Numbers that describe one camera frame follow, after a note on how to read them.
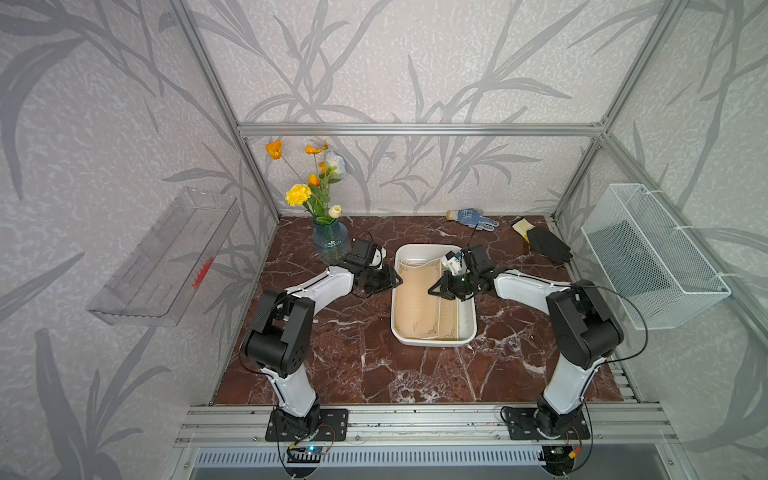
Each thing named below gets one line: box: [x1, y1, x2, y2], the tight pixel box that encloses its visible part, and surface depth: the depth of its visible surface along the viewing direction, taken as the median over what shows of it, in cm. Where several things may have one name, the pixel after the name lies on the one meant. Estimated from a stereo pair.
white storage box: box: [391, 244, 477, 347], surface depth 91 cm
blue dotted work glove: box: [445, 208, 500, 231], surface depth 122 cm
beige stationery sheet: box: [396, 258, 459, 340], surface depth 91 cm
